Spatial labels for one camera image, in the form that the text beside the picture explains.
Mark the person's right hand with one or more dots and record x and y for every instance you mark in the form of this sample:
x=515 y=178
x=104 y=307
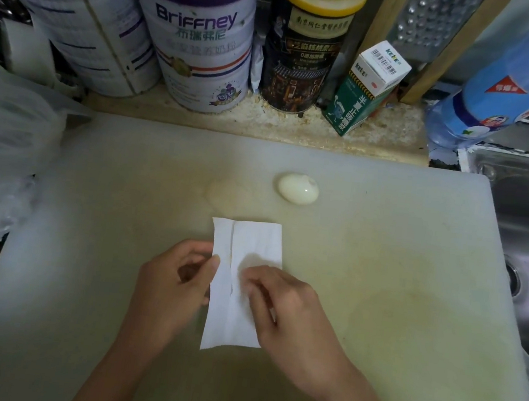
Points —
x=297 y=333

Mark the person's left hand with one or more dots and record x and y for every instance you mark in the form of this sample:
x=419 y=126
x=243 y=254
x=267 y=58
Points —
x=165 y=296

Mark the white paper sheet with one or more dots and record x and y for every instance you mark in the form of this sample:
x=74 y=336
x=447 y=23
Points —
x=224 y=316

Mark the beige egg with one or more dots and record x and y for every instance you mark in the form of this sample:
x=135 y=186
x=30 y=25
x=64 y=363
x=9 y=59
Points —
x=298 y=188

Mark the person's left forearm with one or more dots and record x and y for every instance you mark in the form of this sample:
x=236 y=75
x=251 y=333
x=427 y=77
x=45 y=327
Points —
x=113 y=380

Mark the white plastic cutting board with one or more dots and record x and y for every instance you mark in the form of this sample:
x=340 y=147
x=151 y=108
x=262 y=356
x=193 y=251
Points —
x=403 y=269

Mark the crumpled translucent plastic bag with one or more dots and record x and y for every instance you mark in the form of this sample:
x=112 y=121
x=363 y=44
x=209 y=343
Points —
x=5 y=156

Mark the green white small carton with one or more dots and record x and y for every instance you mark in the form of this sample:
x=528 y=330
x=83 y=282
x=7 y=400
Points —
x=355 y=104

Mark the white tin purple band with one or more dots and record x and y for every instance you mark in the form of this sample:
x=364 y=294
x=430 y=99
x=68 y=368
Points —
x=199 y=59

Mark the white foil pouch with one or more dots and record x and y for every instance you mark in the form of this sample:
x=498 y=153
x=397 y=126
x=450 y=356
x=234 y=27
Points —
x=255 y=70

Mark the dark tin yellow lid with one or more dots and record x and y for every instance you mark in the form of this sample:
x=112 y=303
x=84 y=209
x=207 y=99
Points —
x=302 y=60

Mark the white purple tin gold lid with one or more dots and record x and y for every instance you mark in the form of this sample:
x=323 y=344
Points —
x=90 y=24

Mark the white tape roll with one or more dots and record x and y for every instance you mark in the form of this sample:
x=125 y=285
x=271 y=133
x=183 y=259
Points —
x=26 y=50

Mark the blue plastic bottle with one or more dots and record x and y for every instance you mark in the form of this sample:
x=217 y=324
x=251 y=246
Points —
x=517 y=83

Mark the metal grater wooden frame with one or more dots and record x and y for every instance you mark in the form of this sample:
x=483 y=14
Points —
x=434 y=18

